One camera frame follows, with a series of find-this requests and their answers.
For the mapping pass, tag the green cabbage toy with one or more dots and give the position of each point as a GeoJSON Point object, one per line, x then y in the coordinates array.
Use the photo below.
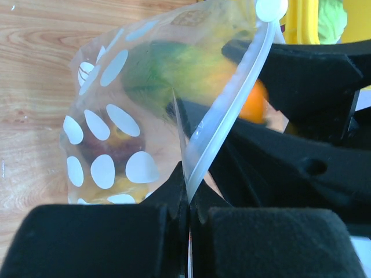
{"type": "Point", "coordinates": [332, 20]}

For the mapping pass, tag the clear polka dot zip bag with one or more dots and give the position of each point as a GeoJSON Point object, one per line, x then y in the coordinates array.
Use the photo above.
{"type": "Point", "coordinates": [244, 31]}

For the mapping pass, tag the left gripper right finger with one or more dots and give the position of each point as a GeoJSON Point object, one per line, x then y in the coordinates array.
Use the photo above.
{"type": "Point", "coordinates": [229, 241]}

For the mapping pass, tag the yellow plastic basket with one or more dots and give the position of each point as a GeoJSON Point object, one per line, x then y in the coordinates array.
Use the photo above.
{"type": "Point", "coordinates": [300, 23]}

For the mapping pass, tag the orange mango toy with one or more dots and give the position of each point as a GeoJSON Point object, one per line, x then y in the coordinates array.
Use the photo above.
{"type": "Point", "coordinates": [155, 72]}

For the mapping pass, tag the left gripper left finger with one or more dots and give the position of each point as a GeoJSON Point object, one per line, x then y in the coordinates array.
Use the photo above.
{"type": "Point", "coordinates": [149, 239]}

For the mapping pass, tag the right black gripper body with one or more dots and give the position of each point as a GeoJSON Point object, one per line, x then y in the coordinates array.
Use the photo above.
{"type": "Point", "coordinates": [260, 167]}

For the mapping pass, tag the red apple toy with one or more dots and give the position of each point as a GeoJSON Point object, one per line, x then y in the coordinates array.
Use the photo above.
{"type": "Point", "coordinates": [119, 145]}

